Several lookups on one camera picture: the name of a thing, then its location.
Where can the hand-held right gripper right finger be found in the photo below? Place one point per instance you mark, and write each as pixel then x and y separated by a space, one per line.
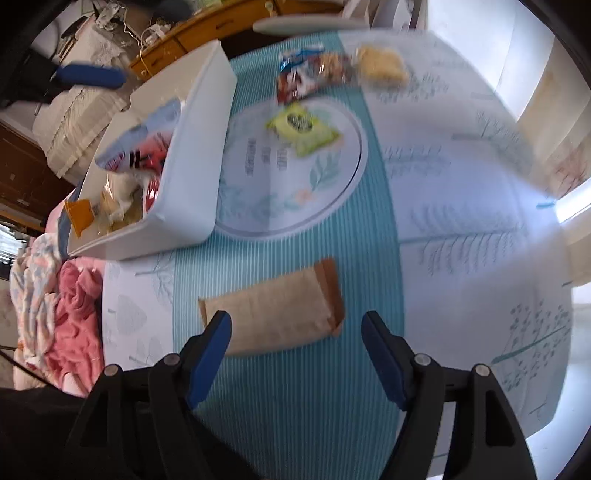
pixel 383 360

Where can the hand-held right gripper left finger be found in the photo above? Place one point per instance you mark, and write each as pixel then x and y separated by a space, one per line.
pixel 212 355

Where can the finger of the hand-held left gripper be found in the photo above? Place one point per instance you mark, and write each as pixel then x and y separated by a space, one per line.
pixel 92 75

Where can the brown paper snack packet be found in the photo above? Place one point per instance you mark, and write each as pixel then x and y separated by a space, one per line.
pixel 277 314

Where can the blue and white snack packet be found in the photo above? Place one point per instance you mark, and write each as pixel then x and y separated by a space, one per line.
pixel 138 138

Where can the white plastic storage box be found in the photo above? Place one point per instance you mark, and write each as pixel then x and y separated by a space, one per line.
pixel 203 152

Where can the dark red snack packet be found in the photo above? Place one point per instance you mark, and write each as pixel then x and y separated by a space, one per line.
pixel 298 78

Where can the green snack packet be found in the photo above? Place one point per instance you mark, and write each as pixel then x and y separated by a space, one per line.
pixel 302 129

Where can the clear packet of nuts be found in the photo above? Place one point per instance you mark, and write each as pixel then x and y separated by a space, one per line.
pixel 339 67

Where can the clear packet of pale biscuits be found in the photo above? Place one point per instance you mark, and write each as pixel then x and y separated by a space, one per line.
pixel 383 64

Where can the cabinet under white lace cover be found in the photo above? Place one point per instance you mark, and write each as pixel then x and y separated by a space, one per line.
pixel 78 124

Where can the brown wooden door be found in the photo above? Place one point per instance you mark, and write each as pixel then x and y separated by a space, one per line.
pixel 23 161

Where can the teal and white printed tablecloth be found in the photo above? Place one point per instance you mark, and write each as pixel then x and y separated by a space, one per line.
pixel 300 392

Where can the pink bed blanket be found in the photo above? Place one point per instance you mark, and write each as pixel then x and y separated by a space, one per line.
pixel 74 314

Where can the wooden desk with drawers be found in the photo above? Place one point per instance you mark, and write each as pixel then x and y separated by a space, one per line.
pixel 231 18

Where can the dark blue pouch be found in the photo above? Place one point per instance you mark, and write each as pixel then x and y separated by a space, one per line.
pixel 63 230

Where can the pastel floral blanket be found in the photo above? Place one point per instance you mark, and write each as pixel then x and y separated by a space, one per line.
pixel 32 277

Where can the white office chair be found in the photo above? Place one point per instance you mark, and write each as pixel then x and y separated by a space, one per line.
pixel 300 24

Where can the pale leaf print curtain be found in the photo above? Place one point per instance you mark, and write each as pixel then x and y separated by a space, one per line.
pixel 545 115

